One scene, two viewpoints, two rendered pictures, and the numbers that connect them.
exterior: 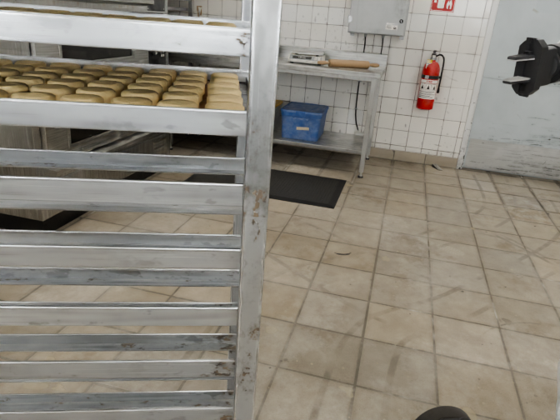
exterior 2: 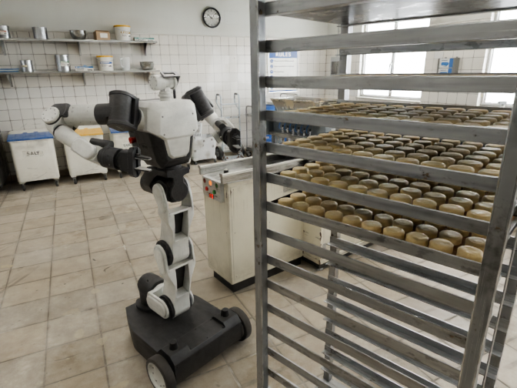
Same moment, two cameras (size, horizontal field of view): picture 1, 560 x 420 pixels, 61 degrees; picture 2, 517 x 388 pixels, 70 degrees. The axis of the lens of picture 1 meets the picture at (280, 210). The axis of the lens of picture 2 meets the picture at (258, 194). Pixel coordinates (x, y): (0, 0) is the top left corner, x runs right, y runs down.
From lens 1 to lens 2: 1.91 m
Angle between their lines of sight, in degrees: 116
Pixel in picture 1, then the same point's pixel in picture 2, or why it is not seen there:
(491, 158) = not seen: outside the picture
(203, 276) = (283, 338)
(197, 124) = not seen: hidden behind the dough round
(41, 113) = not seen: hidden behind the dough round
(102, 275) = (343, 373)
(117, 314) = (373, 252)
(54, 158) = (375, 305)
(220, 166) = (275, 262)
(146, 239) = (315, 332)
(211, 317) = (344, 243)
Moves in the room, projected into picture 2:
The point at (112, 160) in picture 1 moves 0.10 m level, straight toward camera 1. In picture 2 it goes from (336, 288) to (347, 271)
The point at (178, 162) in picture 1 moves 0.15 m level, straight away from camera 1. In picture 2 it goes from (298, 271) to (268, 295)
